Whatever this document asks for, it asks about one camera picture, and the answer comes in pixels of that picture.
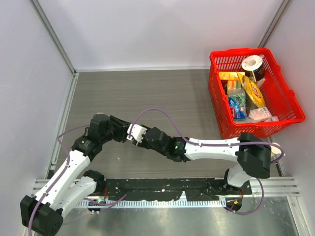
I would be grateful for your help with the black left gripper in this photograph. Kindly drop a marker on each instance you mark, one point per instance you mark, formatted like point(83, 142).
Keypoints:
point(114, 129)

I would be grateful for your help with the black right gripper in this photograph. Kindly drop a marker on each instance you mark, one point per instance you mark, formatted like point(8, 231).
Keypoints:
point(146, 137)

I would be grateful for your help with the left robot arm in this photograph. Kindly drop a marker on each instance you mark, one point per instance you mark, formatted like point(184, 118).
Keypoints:
point(45, 211)

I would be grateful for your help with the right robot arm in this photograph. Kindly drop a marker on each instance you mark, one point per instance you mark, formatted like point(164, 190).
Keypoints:
point(251, 155)

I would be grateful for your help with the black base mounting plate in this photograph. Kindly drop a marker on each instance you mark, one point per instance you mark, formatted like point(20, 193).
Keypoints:
point(171, 189)

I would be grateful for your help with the clear green snack bag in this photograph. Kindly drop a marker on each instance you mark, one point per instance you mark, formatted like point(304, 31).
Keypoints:
point(237, 103)

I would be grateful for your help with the yellow orange box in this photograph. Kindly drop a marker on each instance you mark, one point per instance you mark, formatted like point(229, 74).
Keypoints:
point(230, 76)

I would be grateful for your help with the white wrapped sponge pack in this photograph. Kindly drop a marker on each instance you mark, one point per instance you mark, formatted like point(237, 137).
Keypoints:
point(260, 114)

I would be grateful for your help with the yellow Lays chips bag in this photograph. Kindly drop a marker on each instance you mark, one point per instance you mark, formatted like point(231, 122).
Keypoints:
point(252, 91)

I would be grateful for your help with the green soap pump bottle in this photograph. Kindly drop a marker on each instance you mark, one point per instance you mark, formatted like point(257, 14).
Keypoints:
point(276, 152)

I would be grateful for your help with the black wrapped toilet paper roll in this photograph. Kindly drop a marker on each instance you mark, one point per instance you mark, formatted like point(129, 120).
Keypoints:
point(253, 67)

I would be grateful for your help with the red plastic shopping basket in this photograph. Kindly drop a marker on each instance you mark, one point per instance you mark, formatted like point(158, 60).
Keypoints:
point(280, 99)

